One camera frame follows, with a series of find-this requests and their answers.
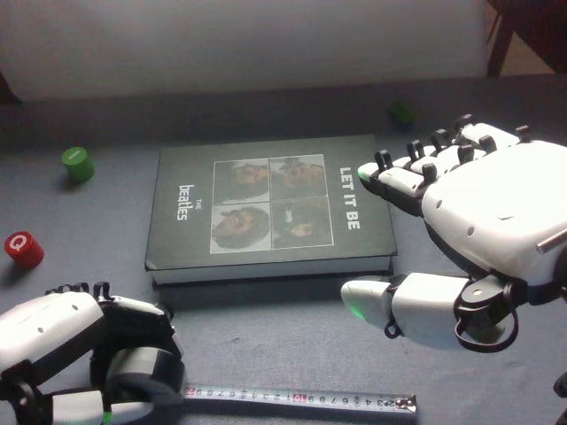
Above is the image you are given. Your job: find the dark wooden chair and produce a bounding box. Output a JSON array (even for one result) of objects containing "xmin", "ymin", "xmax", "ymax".
[{"xmin": 485, "ymin": 0, "xmax": 567, "ymax": 79}]

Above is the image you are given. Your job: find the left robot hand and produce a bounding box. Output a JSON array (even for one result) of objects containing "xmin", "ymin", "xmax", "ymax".
[{"xmin": 0, "ymin": 281, "xmax": 187, "ymax": 425}]

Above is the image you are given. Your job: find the green cylinder block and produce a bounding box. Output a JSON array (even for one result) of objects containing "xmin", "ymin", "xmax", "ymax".
[{"xmin": 60, "ymin": 146, "xmax": 96, "ymax": 182}]

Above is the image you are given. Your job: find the red cylinder block letter Q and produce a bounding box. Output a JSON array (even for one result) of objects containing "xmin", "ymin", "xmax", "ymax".
[{"xmin": 4, "ymin": 230, "xmax": 45, "ymax": 269}]

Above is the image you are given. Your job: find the black Beatles book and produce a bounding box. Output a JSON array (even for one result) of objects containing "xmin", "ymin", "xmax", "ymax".
[{"xmin": 144, "ymin": 135, "xmax": 399, "ymax": 291}]

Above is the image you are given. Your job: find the grey white tape measure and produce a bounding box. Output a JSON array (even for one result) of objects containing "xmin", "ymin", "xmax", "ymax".
[{"xmin": 90, "ymin": 347, "xmax": 419, "ymax": 425}]

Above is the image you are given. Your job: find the dark green cube block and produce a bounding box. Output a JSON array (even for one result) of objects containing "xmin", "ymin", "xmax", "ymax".
[{"xmin": 387, "ymin": 102, "xmax": 417, "ymax": 131}]

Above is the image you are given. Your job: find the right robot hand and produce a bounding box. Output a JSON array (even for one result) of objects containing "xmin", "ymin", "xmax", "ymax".
[{"xmin": 340, "ymin": 113, "xmax": 567, "ymax": 354}]

